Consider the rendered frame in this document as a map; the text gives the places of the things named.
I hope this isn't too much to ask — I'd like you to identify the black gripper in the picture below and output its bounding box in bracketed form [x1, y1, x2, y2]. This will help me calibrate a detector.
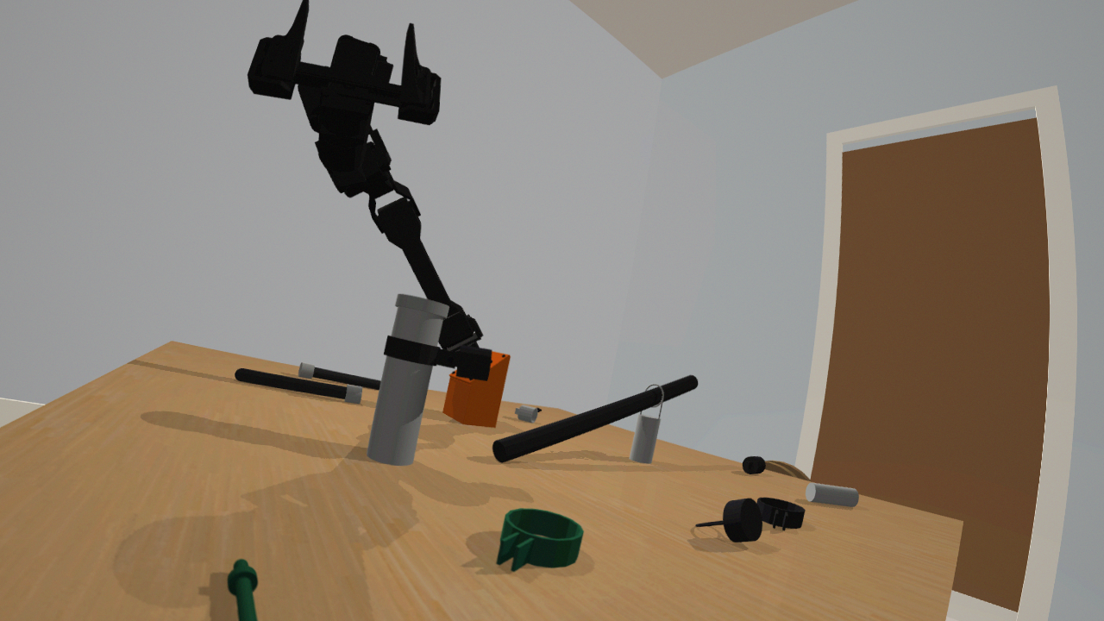
[248, 0, 442, 148]

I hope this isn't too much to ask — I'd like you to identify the black faceted cup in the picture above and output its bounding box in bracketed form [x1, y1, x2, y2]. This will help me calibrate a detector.
[384, 336, 492, 381]

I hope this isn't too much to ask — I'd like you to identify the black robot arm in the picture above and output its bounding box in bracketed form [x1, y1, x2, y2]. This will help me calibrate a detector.
[298, 34, 484, 354]

